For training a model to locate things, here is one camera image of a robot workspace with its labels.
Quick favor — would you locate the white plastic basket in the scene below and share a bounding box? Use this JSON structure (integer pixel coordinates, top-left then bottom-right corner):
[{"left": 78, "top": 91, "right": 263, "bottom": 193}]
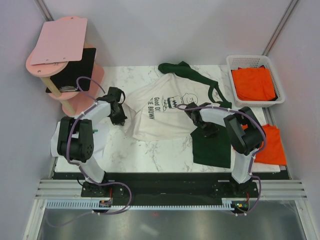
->
[{"left": 226, "top": 55, "right": 285, "bottom": 108}]

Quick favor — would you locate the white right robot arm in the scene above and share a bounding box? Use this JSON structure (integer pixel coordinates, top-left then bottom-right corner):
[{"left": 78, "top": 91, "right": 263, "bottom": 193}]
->
[{"left": 180, "top": 102, "right": 267, "bottom": 197}]

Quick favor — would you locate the pink clipboard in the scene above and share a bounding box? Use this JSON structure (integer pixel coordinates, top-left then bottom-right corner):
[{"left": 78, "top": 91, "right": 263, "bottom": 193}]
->
[{"left": 30, "top": 18, "right": 88, "bottom": 65}]

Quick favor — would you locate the white folded t-shirt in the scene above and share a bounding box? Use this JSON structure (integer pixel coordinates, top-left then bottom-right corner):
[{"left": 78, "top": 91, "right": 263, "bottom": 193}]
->
[{"left": 50, "top": 121, "right": 110, "bottom": 160}]

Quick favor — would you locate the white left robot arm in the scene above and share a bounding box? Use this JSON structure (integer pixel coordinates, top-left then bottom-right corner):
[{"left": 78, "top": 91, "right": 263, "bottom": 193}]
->
[{"left": 56, "top": 87, "right": 127, "bottom": 197}]

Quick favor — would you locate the pink tiered shelf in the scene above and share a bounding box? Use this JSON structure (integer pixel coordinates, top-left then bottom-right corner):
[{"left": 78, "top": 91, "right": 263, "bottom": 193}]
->
[{"left": 25, "top": 16, "right": 105, "bottom": 116}]

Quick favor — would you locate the black clipboard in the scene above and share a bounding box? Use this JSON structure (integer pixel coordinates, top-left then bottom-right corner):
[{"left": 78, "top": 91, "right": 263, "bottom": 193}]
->
[{"left": 50, "top": 47, "right": 96, "bottom": 93}]

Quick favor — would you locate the white slotted cable duct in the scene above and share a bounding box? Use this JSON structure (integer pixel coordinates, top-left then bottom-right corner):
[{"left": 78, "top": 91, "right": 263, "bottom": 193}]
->
[{"left": 45, "top": 199, "right": 234, "bottom": 211}]

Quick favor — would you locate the orange t-shirt in basket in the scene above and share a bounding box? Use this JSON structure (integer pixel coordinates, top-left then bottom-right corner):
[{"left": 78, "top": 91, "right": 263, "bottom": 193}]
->
[{"left": 231, "top": 67, "right": 277, "bottom": 101}]

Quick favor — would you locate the orange t-shirt on table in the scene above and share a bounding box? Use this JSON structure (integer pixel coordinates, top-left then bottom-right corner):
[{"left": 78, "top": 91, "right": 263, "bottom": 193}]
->
[{"left": 254, "top": 124, "right": 287, "bottom": 166}]

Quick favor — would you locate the cream and green t-shirt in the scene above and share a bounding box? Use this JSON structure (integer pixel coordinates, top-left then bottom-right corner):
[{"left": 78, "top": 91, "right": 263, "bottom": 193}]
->
[{"left": 123, "top": 61, "right": 232, "bottom": 169}]

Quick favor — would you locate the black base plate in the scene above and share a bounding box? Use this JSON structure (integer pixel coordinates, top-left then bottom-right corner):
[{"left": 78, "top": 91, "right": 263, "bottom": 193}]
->
[{"left": 81, "top": 173, "right": 258, "bottom": 210}]

